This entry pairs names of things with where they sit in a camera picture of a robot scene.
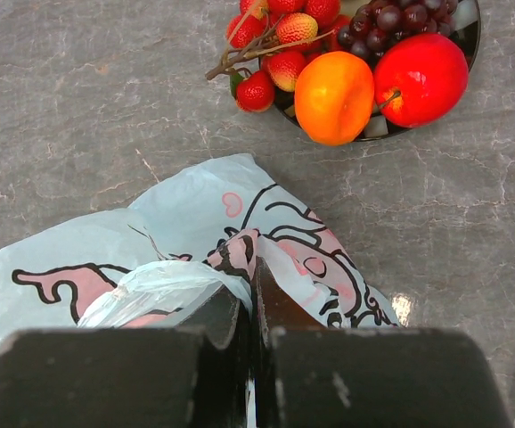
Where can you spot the light blue plastic bag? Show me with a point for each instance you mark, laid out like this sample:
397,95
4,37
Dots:
203,229

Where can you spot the purple grape bunch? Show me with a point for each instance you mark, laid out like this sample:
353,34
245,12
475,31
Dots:
379,25

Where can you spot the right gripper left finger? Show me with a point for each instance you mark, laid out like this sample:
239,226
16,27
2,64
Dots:
188,371

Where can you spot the orange fruit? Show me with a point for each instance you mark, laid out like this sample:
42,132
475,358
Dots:
334,97

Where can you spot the red lychee bunch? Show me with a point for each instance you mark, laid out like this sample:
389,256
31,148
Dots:
269,43

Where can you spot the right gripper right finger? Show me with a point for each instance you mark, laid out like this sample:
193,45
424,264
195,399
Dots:
308,375

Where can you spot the red apple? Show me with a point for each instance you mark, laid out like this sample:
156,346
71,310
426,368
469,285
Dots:
420,80

